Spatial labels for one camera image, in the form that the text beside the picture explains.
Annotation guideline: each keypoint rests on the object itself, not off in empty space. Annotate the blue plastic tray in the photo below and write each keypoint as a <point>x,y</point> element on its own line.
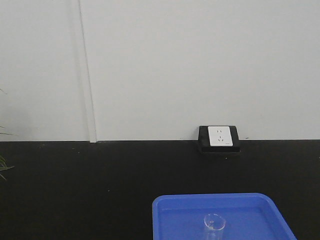
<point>246,216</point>

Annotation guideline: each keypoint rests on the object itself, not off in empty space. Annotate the white socket on black base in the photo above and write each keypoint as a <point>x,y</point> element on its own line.
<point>218,139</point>

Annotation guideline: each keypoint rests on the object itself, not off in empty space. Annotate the clear glass beaker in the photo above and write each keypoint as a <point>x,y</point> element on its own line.
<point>214,226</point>

